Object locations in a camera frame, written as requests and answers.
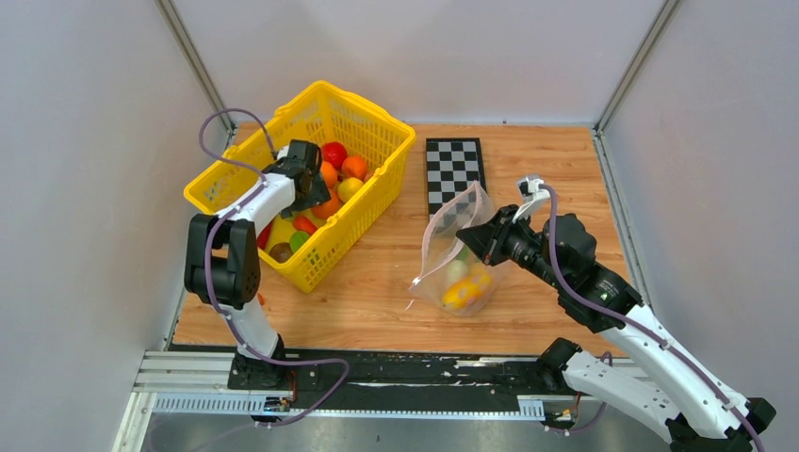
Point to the yellow orange mango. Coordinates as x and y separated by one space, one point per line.
463 294

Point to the yellow peach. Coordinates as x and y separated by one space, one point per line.
480 276

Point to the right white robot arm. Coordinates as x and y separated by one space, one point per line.
682 402

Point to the red chili pepper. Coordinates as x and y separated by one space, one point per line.
262 240

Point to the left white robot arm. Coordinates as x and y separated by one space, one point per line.
222 264

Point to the brown kiwi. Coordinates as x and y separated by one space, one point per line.
281 252

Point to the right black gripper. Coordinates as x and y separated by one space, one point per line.
487 239

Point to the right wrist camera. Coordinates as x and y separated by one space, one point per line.
530 188

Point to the green vegetable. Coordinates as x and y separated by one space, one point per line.
297 240

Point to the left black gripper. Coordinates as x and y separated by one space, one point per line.
320 195

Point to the orange carrot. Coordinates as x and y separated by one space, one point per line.
301 223

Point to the yellow lemon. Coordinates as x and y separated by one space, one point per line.
348 188

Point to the yellow plastic basket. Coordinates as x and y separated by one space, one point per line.
321 113

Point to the orange tangerine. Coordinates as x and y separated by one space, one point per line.
326 209
354 166
329 174

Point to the red apple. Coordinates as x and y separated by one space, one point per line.
335 153

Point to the black white checkerboard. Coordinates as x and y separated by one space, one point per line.
452 164

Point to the white radish with leaves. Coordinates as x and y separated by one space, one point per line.
458 267

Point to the clear zip top bag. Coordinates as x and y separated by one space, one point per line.
440 245

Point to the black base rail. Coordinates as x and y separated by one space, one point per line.
361 384

